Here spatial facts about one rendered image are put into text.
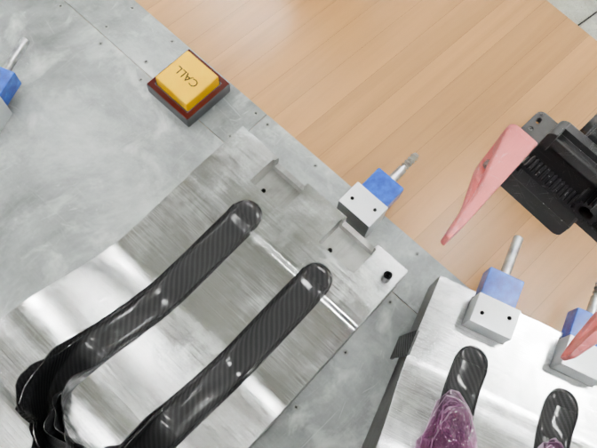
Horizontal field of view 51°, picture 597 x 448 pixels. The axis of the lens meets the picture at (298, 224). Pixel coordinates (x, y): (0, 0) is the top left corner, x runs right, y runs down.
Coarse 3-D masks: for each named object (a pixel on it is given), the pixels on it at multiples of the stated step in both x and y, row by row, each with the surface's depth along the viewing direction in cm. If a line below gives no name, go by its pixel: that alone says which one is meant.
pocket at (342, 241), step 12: (336, 228) 75; (348, 228) 74; (324, 240) 74; (336, 240) 74; (348, 240) 74; (360, 240) 73; (336, 252) 74; (348, 252) 74; (360, 252) 74; (372, 252) 73; (348, 264) 73; (360, 264) 73
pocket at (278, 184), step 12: (264, 168) 74; (276, 168) 76; (252, 180) 74; (264, 180) 76; (276, 180) 76; (288, 180) 76; (264, 192) 77; (276, 192) 76; (288, 192) 76; (300, 192) 76; (288, 204) 75
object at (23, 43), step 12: (24, 48) 85; (12, 60) 84; (0, 72) 82; (12, 72) 82; (0, 84) 81; (12, 84) 83; (0, 96) 81; (12, 96) 84; (0, 108) 81; (0, 120) 82
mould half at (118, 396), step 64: (192, 192) 73; (256, 192) 73; (128, 256) 70; (256, 256) 71; (320, 256) 71; (384, 256) 71; (0, 320) 62; (64, 320) 63; (192, 320) 68; (320, 320) 69; (0, 384) 67; (128, 384) 62; (256, 384) 66
